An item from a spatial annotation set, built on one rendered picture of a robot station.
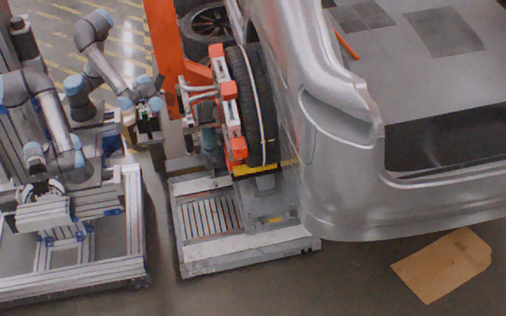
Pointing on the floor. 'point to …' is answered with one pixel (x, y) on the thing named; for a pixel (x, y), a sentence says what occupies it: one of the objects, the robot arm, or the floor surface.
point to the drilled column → (157, 156)
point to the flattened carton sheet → (444, 264)
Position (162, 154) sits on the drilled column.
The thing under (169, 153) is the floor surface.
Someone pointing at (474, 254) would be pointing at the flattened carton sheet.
